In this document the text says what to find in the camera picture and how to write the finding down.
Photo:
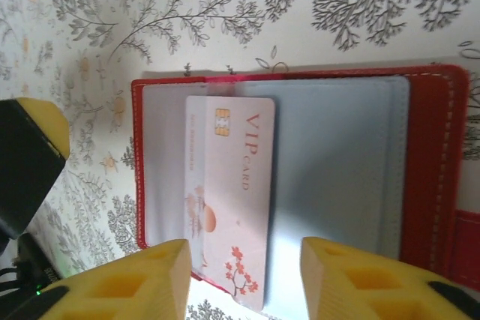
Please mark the red leather card holder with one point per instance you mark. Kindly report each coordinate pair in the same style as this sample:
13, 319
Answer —
431, 147

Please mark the white VIP card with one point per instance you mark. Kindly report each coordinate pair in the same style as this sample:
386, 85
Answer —
232, 170

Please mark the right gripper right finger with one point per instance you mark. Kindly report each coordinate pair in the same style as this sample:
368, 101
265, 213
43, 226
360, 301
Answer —
375, 290

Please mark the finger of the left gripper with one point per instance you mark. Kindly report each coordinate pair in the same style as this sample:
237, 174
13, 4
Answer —
26, 162

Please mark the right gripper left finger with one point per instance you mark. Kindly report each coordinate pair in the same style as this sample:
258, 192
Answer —
123, 290

